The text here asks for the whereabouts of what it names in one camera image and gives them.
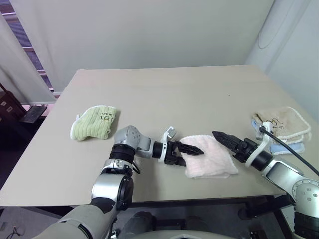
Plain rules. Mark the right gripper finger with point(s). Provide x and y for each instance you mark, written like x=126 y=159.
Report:
x=229 y=144
x=226 y=136

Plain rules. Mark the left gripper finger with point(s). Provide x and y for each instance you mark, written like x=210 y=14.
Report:
x=180 y=161
x=192 y=149

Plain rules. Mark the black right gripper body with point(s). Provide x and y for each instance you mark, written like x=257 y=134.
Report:
x=245 y=150

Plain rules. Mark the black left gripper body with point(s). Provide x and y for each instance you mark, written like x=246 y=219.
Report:
x=170 y=152

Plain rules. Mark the pink fluffy towel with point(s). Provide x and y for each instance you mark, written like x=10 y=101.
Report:
x=211 y=159

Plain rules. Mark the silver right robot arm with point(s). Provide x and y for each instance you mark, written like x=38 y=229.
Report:
x=281 y=174

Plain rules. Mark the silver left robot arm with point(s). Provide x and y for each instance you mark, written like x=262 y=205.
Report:
x=129 y=139

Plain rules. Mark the beige fluffy towel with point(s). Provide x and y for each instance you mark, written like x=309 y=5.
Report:
x=289 y=122

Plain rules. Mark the green ribbed towel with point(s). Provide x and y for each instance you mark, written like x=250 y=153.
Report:
x=94 y=124

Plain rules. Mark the black laptop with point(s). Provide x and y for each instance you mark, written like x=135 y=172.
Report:
x=32 y=114

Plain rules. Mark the brown drawer cabinet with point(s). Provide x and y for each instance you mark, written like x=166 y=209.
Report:
x=7 y=109

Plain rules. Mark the white curtain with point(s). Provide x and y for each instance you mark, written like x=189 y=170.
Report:
x=17 y=69

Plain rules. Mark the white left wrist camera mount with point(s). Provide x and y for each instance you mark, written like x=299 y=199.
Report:
x=170 y=133

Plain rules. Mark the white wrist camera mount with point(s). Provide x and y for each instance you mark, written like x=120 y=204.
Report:
x=268 y=125
x=170 y=133

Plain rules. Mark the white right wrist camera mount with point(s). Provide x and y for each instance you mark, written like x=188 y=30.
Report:
x=268 y=125

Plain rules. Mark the black table leg frame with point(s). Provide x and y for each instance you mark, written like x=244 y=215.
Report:
x=264 y=206

